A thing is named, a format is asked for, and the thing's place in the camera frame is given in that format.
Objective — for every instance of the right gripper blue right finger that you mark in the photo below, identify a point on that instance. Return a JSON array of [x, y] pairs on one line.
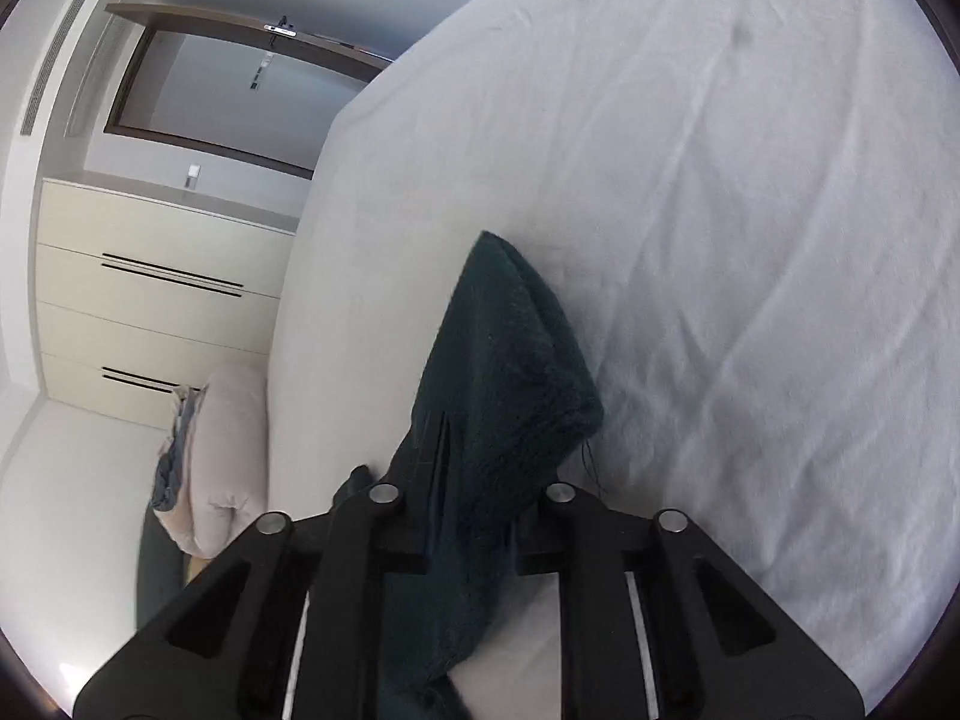
[[658, 622]]

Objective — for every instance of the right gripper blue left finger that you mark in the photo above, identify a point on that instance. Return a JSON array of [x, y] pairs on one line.
[[285, 623]]

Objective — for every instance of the dark green knit sweater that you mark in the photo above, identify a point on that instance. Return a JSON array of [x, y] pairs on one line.
[[504, 398]]

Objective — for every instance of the brown bedroom door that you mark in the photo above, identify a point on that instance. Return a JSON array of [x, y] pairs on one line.
[[325, 52]]

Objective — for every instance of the yellow patterned pillow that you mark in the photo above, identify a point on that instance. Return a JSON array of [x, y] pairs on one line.
[[194, 566]]

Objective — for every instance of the grey upholstered headboard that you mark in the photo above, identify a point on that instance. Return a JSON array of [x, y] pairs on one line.
[[161, 569]]

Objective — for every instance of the rolled beige duvet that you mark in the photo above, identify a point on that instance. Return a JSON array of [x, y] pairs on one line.
[[211, 477]]

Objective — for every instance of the white bed sheet mattress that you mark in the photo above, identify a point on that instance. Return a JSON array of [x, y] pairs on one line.
[[748, 210]]

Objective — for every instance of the cream wardrobe with black handles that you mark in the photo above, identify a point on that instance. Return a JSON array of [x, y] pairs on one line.
[[140, 290]]

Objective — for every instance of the light switch by door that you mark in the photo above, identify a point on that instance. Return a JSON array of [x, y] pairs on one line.
[[193, 174]]

